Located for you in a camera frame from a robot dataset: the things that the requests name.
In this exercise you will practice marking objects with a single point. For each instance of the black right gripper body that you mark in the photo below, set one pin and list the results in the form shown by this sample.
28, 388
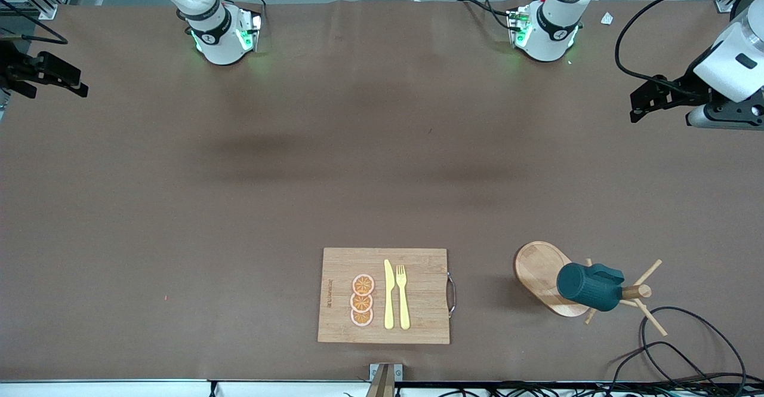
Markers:
17, 68

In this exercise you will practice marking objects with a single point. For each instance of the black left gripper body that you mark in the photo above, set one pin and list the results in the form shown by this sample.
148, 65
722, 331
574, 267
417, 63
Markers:
682, 89

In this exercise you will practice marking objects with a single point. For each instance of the teal ribbed cup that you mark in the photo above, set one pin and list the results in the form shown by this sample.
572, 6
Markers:
588, 289

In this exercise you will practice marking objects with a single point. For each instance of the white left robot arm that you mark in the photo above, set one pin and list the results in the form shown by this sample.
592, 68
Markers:
552, 30

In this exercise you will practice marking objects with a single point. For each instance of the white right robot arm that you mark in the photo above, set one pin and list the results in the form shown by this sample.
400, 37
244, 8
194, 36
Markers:
218, 39

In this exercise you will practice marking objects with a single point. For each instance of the white paper scrap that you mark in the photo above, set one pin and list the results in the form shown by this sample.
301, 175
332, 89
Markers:
607, 18

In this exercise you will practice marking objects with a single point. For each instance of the green lit base connector box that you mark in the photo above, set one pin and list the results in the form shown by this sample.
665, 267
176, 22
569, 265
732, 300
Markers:
519, 27
249, 30

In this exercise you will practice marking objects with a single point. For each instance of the wooden mug tree stand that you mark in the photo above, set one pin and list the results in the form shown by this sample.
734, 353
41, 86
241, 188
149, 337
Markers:
540, 271

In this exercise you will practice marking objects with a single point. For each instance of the brown table cover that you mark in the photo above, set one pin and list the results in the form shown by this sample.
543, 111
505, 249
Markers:
239, 206

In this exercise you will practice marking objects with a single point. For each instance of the bamboo cutting board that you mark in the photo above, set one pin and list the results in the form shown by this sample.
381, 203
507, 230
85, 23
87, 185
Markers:
340, 265

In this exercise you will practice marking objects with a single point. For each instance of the yellow plastic fork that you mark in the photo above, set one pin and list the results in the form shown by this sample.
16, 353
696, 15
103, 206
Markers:
404, 307

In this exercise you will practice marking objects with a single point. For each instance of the yellow plastic knife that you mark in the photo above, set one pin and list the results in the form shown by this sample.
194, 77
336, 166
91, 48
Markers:
389, 301

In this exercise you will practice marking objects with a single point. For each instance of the toy orange slice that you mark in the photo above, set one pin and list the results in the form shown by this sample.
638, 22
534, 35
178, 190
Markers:
361, 303
363, 284
361, 318

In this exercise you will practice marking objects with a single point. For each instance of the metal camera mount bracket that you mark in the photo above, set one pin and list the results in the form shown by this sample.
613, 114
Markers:
394, 372

